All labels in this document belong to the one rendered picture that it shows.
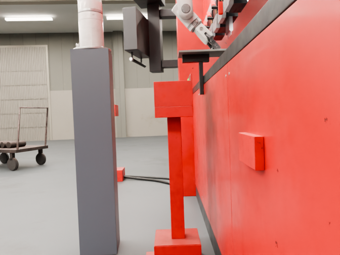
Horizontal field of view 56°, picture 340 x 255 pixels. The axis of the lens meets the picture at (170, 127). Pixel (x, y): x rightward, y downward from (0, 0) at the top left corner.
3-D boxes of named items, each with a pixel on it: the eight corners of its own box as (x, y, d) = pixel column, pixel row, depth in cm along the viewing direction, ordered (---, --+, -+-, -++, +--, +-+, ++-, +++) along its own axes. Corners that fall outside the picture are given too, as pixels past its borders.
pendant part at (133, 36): (138, 58, 318) (137, 22, 317) (151, 57, 316) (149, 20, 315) (123, 50, 274) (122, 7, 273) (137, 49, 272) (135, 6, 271)
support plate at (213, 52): (177, 58, 182) (177, 56, 182) (223, 56, 182) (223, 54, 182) (178, 52, 164) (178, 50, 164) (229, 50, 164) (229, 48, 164)
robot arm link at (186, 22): (199, 14, 168) (198, 19, 178) (182, -4, 168) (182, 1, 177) (187, 26, 169) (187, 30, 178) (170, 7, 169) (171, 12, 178)
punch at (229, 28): (225, 39, 178) (225, 22, 177) (229, 39, 178) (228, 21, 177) (229, 34, 168) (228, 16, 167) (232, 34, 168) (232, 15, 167)
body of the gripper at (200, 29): (201, 18, 169) (216, 34, 169) (200, 24, 179) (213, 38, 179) (191, 28, 169) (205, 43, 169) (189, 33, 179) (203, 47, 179)
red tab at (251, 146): (239, 160, 80) (238, 132, 80) (247, 160, 80) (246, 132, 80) (254, 170, 65) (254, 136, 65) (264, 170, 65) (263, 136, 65)
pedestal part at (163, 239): (146, 254, 155) (145, 229, 155) (198, 252, 155) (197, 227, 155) (142, 274, 135) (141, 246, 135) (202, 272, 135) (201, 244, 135)
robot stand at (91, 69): (79, 256, 155) (70, 48, 151) (86, 242, 173) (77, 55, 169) (117, 254, 156) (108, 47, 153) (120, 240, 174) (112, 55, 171)
